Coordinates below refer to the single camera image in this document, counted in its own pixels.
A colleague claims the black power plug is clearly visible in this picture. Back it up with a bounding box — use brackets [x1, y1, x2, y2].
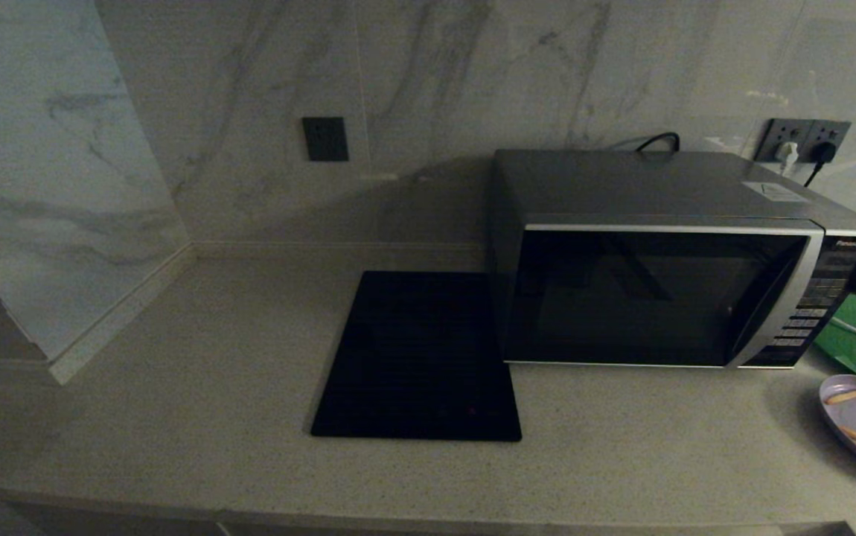
[805, 141, 840, 188]

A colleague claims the silver microwave oven body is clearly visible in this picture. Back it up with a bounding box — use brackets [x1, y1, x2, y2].
[489, 149, 856, 369]

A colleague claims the grey double wall outlet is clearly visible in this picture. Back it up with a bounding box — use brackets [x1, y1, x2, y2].
[754, 118, 852, 165]

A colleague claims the black blank wall panel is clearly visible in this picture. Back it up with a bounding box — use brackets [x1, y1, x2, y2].
[302, 117, 350, 163]

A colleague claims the black glass induction cooktop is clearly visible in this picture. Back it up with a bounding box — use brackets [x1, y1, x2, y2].
[311, 271, 523, 443]

